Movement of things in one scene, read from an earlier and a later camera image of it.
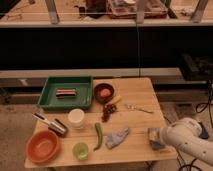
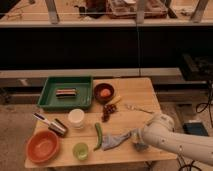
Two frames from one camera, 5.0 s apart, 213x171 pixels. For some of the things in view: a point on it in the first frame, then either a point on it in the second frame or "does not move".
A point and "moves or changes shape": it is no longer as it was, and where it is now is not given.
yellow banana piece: (115, 100) does not move
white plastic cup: (76, 118) does not move
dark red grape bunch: (108, 109) does not move
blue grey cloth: (114, 139) moves or changes shape
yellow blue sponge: (154, 138) to (138, 140)
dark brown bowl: (103, 93) does not move
